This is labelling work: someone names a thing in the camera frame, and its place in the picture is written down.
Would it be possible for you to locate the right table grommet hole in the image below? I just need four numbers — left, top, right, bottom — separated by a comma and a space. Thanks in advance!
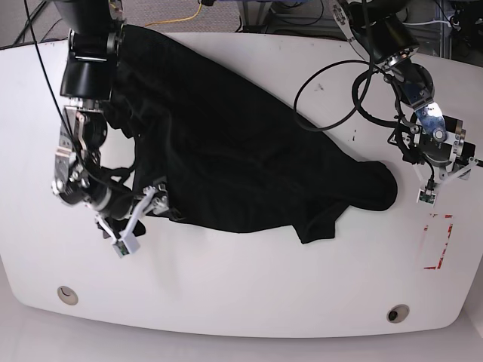
386, 304, 410, 324

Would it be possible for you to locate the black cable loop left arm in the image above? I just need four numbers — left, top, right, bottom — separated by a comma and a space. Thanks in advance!
292, 60, 398, 132

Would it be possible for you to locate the black t-shirt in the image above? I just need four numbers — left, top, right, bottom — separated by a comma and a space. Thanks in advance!
107, 26, 398, 244

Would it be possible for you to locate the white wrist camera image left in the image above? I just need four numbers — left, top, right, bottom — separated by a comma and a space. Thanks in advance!
112, 235, 140, 258

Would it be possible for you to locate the aluminium frame stand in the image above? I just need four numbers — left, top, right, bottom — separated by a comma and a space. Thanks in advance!
236, 0, 273, 33

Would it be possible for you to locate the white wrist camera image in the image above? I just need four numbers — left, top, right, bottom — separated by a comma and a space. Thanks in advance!
112, 235, 140, 258
417, 189, 438, 207

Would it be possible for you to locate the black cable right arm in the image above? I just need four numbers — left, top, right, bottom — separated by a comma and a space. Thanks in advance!
94, 135, 139, 189

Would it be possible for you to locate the black robot arm image left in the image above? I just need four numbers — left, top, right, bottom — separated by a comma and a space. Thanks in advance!
52, 1, 164, 244

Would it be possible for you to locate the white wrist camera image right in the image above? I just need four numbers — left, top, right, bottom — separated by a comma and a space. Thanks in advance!
417, 189, 438, 207

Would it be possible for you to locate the table grommet hole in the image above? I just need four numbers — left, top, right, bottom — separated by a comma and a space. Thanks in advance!
57, 286, 78, 306
386, 304, 410, 324

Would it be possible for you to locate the red tape rectangle marking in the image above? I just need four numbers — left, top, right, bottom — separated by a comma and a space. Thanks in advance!
419, 213, 454, 271

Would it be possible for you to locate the left table grommet hole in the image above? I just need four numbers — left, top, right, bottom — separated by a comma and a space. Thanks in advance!
57, 286, 78, 306

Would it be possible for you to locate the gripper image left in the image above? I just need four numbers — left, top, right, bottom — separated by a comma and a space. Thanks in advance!
88, 183, 168, 240

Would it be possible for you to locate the yellow cable on floor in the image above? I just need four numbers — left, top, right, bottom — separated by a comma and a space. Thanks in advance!
145, 2, 201, 27

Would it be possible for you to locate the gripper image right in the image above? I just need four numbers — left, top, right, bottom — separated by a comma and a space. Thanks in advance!
405, 137, 482, 189

